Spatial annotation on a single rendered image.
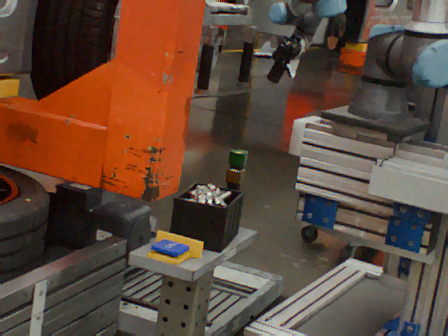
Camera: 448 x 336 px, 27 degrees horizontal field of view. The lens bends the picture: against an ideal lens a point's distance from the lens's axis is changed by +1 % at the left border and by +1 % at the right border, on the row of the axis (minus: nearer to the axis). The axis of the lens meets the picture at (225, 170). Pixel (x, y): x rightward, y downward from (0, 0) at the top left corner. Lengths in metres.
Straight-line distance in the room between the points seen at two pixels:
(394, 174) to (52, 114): 0.91
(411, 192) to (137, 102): 0.71
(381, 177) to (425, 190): 0.11
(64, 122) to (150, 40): 0.33
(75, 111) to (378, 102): 0.78
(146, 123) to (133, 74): 0.13
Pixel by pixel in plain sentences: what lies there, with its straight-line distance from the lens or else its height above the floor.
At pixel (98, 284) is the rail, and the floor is 0.30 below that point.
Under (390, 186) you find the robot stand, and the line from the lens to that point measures 2.20.
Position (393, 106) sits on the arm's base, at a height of 0.86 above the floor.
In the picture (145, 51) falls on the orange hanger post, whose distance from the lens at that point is 2.32.
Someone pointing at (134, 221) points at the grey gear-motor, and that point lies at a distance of 2.68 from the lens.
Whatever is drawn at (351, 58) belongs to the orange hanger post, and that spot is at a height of 0.62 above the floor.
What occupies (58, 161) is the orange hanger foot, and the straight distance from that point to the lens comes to 2.48.
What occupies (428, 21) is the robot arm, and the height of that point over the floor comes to 1.07.
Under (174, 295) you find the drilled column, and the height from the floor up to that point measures 0.32.
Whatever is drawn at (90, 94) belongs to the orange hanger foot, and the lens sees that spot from 2.43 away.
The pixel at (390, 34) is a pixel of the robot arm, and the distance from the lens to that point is 2.31.
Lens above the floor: 1.14
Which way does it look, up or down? 13 degrees down
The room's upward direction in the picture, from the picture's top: 9 degrees clockwise
